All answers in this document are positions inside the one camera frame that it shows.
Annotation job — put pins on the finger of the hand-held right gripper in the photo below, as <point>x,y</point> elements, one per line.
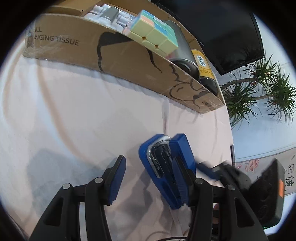
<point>205,170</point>

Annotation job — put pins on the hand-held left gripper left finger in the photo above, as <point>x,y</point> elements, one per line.
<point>115,183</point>

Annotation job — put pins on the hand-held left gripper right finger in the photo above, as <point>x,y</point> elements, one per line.
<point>181,183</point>

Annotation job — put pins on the blue stapler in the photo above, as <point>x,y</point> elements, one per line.
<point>161,171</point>

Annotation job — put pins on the yellow label dark bottle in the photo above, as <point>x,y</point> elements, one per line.
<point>205,69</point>

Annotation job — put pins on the silver metal tin can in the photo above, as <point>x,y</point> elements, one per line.
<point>182,51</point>

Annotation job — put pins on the brown cardboard box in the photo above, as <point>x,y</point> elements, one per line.
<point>92,53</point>

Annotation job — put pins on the pastel puzzle cube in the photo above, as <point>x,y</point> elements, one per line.
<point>150,32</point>

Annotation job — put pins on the spiky palm-like green plant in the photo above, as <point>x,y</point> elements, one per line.
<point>261,92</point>

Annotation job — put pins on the black flat-screen television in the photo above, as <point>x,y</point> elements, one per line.
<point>219,30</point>

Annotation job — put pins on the white and grey plastic tray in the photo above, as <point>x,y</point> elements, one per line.
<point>106,14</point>

